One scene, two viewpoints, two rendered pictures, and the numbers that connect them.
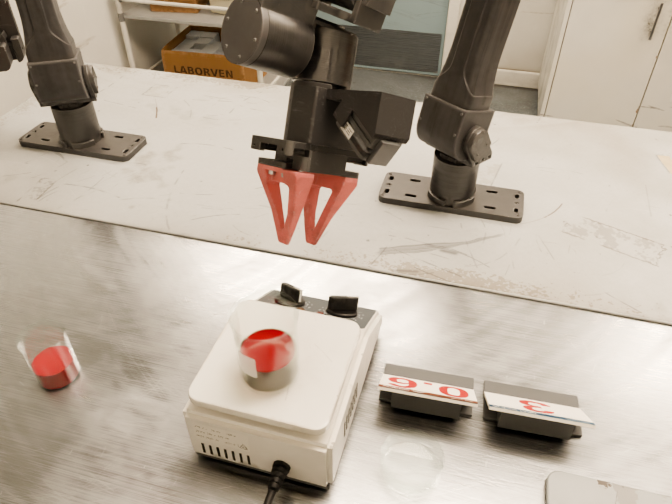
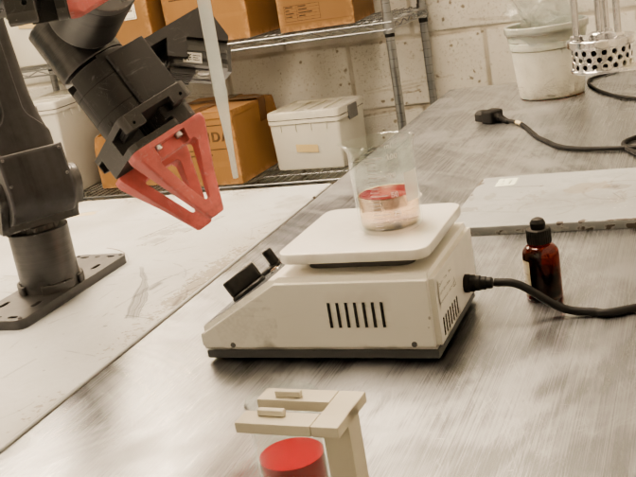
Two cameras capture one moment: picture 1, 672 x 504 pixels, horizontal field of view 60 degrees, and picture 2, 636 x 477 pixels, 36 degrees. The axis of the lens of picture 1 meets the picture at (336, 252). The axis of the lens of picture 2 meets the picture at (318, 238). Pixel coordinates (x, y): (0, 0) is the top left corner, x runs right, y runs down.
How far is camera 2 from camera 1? 0.86 m
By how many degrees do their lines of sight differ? 74
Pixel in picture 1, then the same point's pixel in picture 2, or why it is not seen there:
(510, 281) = (219, 259)
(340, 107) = (171, 44)
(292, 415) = (444, 212)
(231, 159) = not seen: outside the picture
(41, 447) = (434, 462)
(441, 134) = (50, 184)
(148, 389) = not seen: hidden behind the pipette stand
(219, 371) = (390, 242)
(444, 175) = (58, 246)
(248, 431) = (450, 253)
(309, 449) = (466, 232)
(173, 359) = not seen: hidden behind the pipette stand
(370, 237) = (99, 325)
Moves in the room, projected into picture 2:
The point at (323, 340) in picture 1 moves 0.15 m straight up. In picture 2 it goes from (350, 217) to (322, 35)
